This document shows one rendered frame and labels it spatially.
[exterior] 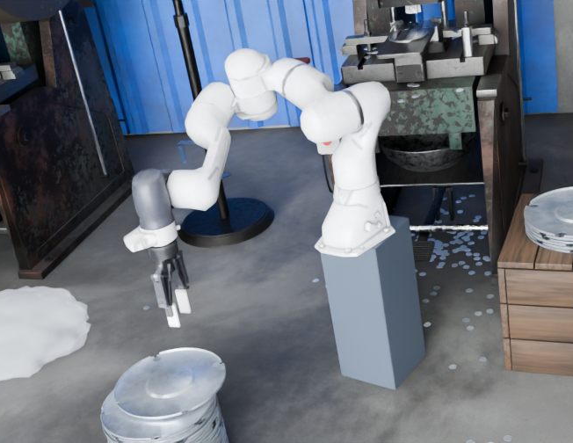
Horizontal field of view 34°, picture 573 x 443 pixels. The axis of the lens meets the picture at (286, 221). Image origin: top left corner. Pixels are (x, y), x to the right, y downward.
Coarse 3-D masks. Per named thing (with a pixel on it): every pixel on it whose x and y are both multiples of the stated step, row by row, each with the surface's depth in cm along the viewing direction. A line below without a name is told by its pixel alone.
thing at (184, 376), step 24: (144, 360) 249; (168, 360) 247; (192, 360) 245; (216, 360) 243; (120, 384) 241; (144, 384) 239; (168, 384) 236; (192, 384) 235; (216, 384) 234; (120, 408) 231; (144, 408) 230; (168, 408) 228; (192, 408) 226
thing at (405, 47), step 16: (400, 32) 290; (416, 32) 287; (432, 32) 286; (384, 48) 279; (400, 48) 276; (416, 48) 273; (400, 64) 286; (416, 64) 284; (400, 80) 288; (416, 80) 287
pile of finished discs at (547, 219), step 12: (552, 192) 261; (564, 192) 260; (540, 204) 256; (552, 204) 255; (564, 204) 252; (528, 216) 251; (540, 216) 250; (552, 216) 249; (564, 216) 246; (528, 228) 248; (540, 228) 244; (552, 228) 243; (564, 228) 242; (540, 240) 244; (552, 240) 240; (564, 240) 238
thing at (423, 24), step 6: (408, 24) 298; (414, 24) 298; (420, 24) 296; (426, 24) 295; (432, 24) 293; (438, 24) 292; (390, 30) 295; (438, 30) 292; (432, 36) 292; (438, 36) 292
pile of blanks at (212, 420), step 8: (216, 400) 235; (216, 408) 231; (208, 416) 227; (216, 416) 231; (192, 424) 224; (200, 424) 224; (208, 424) 227; (216, 424) 232; (184, 432) 222; (192, 432) 223; (200, 432) 225; (208, 432) 227; (216, 432) 231; (224, 432) 237; (112, 440) 225; (120, 440) 225; (128, 440) 221; (136, 440) 222; (144, 440) 221; (152, 440) 220; (160, 440) 220; (168, 440) 220; (176, 440) 221; (184, 440) 224; (192, 440) 225; (200, 440) 226; (208, 440) 228; (216, 440) 231; (224, 440) 236
